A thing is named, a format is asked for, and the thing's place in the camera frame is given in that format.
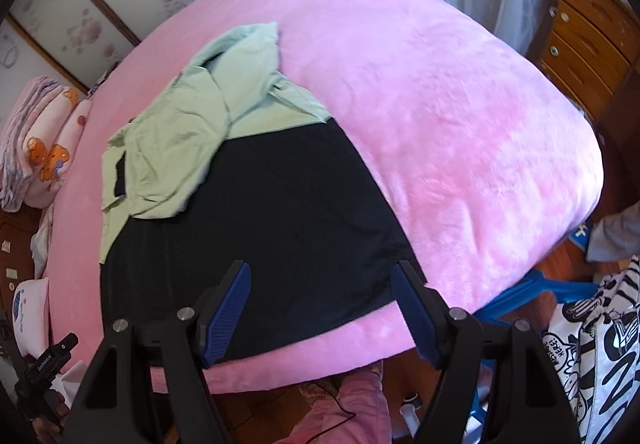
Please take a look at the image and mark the light green hooded jacket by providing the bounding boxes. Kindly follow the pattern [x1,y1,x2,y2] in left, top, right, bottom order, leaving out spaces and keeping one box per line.
[100,22,414,360]

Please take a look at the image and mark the person left hand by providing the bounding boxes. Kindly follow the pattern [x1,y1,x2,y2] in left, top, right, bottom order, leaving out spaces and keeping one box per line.
[32,402,70,444]

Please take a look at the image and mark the white pink small pillow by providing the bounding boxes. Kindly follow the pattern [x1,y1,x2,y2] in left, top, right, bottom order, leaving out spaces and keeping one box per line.
[11,277,50,358]

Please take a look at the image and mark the pink patterned pants leg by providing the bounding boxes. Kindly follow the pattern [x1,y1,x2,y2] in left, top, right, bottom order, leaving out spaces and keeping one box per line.
[280,360,392,444]

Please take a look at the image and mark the brown wooden headboard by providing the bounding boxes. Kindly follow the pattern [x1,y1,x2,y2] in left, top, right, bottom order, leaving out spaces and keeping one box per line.
[0,204,41,312]

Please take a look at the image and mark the black white printed bag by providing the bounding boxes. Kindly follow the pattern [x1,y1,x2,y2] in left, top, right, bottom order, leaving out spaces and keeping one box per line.
[541,256,639,443]

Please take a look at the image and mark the white crumpled cloth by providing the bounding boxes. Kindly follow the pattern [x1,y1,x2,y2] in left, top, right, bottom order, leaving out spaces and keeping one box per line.
[30,204,54,279]

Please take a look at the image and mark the pink bed sheet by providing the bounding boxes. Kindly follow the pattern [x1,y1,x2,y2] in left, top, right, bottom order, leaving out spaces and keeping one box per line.
[46,0,603,362]

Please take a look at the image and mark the striped purple folded blanket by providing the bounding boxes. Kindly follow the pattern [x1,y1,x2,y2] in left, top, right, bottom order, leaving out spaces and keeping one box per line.
[1,76,62,212]

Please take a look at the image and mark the pink cartoon folded quilt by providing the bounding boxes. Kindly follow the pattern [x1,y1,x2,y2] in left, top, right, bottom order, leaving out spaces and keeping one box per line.
[23,86,92,209]

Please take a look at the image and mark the wooden chest of drawers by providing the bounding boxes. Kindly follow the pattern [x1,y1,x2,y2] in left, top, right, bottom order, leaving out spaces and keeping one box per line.
[539,0,639,122]

